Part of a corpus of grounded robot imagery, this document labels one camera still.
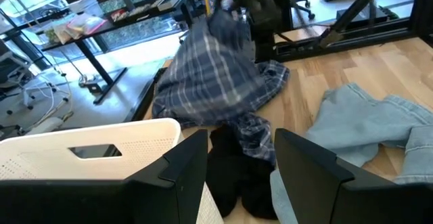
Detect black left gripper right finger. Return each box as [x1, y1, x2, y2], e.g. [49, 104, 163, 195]
[273, 128, 433, 224]

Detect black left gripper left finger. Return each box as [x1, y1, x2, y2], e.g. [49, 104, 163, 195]
[0, 129, 209, 224]

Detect white perforated laundry basket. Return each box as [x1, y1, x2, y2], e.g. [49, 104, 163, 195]
[0, 117, 224, 224]

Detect black garment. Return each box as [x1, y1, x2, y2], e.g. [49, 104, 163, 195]
[205, 125, 279, 221]

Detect light blue denim jeans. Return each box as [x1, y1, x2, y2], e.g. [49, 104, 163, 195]
[269, 83, 433, 224]

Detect blue plaid shirt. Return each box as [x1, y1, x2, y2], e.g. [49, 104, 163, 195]
[151, 9, 291, 166]

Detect black office chair base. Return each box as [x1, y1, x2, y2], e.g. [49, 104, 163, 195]
[292, 0, 317, 21]

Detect black tray with small items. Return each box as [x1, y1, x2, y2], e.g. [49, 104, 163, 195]
[110, 0, 163, 25]

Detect white power strip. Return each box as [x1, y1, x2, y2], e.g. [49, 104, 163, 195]
[26, 115, 65, 136]

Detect black desk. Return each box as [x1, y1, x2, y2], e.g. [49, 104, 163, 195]
[0, 0, 190, 105]

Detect white plastic container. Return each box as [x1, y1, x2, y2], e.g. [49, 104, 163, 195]
[68, 0, 104, 17]

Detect clear bag with pink contents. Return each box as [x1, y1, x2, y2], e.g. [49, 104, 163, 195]
[52, 12, 108, 45]

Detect white frame office chair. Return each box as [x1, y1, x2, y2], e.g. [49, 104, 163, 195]
[0, 39, 70, 116]

